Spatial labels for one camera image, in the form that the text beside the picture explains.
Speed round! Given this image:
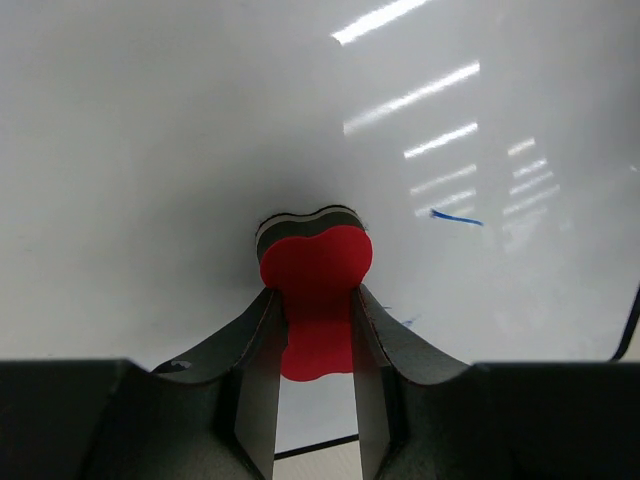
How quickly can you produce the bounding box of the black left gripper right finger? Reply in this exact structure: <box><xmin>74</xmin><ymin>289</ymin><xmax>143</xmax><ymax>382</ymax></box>
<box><xmin>351</xmin><ymin>285</ymin><xmax>468</xmax><ymax>479</ymax></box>

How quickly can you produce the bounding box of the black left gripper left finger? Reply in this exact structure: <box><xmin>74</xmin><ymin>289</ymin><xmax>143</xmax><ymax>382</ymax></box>
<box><xmin>152</xmin><ymin>288</ymin><xmax>287</xmax><ymax>479</ymax></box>

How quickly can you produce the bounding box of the red whiteboard eraser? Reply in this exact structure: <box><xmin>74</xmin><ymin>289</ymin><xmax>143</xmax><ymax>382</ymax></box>
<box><xmin>255</xmin><ymin>205</ymin><xmax>373</xmax><ymax>382</ymax></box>

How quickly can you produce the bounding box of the white whiteboard black frame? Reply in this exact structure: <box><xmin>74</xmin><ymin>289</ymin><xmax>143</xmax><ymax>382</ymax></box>
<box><xmin>0</xmin><ymin>0</ymin><xmax>640</xmax><ymax>461</ymax></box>

